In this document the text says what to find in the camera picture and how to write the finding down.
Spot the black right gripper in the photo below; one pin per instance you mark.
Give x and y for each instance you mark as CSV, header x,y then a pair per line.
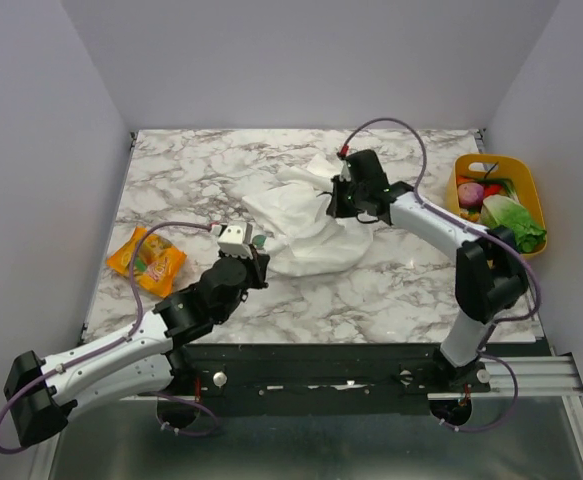
x,y
339,198

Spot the purple toy onion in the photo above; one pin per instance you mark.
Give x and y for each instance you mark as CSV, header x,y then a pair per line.
x,y
470,195

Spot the yellow plastic basket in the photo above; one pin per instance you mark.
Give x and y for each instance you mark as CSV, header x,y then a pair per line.
x,y
515,177

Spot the white t-shirt with flower print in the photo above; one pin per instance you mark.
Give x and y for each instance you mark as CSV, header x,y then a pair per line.
x,y
304,239

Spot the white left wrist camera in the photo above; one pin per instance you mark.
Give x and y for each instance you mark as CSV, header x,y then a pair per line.
x,y
235,240

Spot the round green blue brooch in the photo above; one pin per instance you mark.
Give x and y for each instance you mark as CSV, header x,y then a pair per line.
x,y
258,241

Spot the aluminium rail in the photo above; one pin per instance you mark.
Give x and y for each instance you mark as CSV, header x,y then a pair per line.
x,y
549,376

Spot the green toy cabbage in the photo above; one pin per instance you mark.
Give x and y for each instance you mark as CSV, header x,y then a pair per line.
x,y
499,210

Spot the orange snack bag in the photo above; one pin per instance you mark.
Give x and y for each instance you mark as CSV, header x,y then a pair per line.
x,y
156,264

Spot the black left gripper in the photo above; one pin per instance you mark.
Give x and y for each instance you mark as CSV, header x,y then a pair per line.
x,y
257,266

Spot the black mounting base plate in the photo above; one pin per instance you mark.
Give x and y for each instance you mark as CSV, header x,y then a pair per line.
x,y
234,380

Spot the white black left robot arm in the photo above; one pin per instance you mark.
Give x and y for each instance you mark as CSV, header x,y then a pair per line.
x,y
42,392

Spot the red toy tomato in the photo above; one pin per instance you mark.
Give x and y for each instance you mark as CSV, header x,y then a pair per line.
x,y
493,189

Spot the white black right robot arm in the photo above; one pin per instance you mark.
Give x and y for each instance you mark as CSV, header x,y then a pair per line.
x,y
489,276

